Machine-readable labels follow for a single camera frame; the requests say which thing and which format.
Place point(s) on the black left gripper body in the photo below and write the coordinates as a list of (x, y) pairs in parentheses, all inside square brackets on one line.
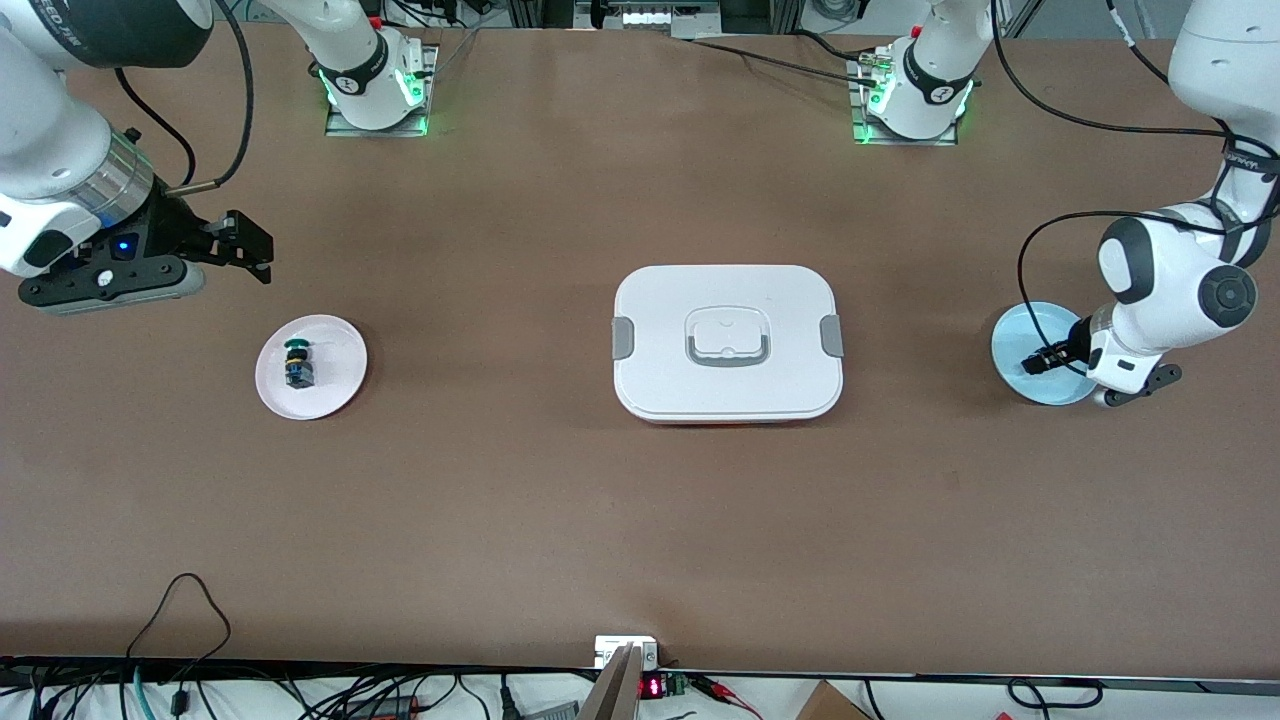
[(1070, 349)]

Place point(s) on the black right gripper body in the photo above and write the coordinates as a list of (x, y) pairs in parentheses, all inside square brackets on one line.
[(172, 232)]

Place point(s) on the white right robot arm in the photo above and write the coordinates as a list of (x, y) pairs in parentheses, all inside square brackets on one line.
[(50, 150)]

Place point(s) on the light blue round plate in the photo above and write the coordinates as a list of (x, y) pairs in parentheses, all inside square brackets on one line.
[(1020, 330)]

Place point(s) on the pink round plate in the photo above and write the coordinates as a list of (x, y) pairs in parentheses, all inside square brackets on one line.
[(335, 345)]

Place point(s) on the white lidded box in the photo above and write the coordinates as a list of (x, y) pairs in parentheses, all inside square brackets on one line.
[(728, 380)]

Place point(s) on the brown cardboard piece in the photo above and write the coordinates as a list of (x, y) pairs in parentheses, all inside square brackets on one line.
[(830, 705)]

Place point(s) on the red alligator clip lead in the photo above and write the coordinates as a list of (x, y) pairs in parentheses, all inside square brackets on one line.
[(730, 695)]

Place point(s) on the white socket device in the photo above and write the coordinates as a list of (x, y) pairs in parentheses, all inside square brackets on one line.
[(660, 17)]

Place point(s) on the red LED display module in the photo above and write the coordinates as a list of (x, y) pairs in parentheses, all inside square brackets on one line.
[(652, 688)]

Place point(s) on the green push button switch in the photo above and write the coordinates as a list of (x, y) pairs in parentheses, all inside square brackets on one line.
[(299, 372)]

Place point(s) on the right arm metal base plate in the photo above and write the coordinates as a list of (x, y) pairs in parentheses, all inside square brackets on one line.
[(340, 128)]

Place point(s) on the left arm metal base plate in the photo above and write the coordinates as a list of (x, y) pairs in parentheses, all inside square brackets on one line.
[(940, 141)]

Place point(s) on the metal camera post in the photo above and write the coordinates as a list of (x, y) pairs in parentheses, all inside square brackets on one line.
[(615, 690)]

